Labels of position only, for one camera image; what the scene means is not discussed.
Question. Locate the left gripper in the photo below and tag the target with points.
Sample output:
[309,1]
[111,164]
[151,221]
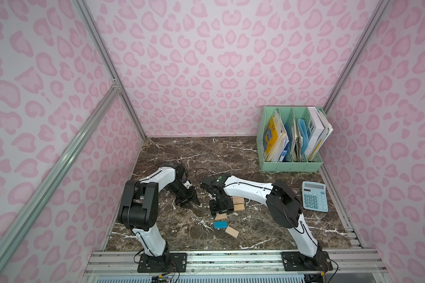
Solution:
[186,194]

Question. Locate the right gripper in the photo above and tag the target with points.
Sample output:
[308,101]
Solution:
[221,200]

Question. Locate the wooden block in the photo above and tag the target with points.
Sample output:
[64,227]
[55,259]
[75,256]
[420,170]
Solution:
[232,232]
[239,207]
[221,216]
[238,200]

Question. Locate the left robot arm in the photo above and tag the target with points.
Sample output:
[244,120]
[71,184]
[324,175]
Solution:
[139,206]

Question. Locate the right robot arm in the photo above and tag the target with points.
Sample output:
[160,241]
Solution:
[283,204]

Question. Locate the teal rectangular block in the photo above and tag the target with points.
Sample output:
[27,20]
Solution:
[220,225]

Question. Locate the wooden block bottom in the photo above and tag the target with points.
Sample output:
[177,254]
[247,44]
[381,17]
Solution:
[232,232]

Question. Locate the yellow book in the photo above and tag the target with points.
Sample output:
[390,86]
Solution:
[275,138]

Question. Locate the grey calculator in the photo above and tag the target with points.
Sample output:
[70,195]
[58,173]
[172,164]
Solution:
[314,196]

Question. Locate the green file organizer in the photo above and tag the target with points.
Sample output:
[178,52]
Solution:
[291,159]

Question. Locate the blue folder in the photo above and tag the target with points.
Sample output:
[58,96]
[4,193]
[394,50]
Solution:
[304,135]

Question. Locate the white book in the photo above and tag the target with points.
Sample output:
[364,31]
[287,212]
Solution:
[318,129]

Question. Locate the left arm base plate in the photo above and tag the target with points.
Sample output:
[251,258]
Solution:
[162,264]

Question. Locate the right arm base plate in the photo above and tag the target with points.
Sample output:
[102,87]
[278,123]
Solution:
[295,261]

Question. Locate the aluminium front rail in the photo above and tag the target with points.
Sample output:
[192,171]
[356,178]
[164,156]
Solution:
[239,262]

